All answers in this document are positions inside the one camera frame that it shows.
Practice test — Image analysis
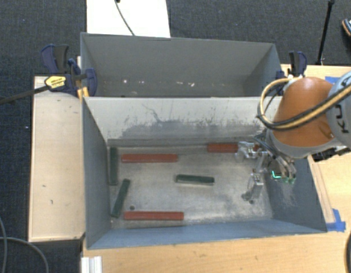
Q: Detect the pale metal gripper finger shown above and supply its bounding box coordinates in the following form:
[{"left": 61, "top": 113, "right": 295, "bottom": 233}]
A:
[
  {"left": 235, "top": 141, "right": 262, "bottom": 160},
  {"left": 241, "top": 173, "right": 265, "bottom": 204}
]

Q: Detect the red-brown flat block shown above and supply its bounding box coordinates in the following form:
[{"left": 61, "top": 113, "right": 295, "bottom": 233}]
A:
[
  {"left": 120, "top": 153, "right": 179, "bottom": 164},
  {"left": 206, "top": 143, "right": 262, "bottom": 154},
  {"left": 123, "top": 210, "right": 185, "bottom": 222}
]

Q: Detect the dark green flat block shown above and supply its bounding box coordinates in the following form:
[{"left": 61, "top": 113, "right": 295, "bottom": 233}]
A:
[
  {"left": 108, "top": 147, "right": 119, "bottom": 186},
  {"left": 175, "top": 173, "right": 215, "bottom": 186},
  {"left": 110, "top": 178, "right": 132, "bottom": 218}
]

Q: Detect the grey metal bin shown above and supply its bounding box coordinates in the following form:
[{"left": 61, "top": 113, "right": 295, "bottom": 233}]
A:
[{"left": 80, "top": 32, "right": 328, "bottom": 250}]

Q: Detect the pale wood flat board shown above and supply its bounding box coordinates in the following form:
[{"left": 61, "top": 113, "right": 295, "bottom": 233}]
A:
[{"left": 27, "top": 75, "right": 86, "bottom": 243}]

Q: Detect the black cylinder on white bracket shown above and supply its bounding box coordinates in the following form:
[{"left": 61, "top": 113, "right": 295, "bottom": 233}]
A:
[{"left": 311, "top": 146, "right": 351, "bottom": 162}]

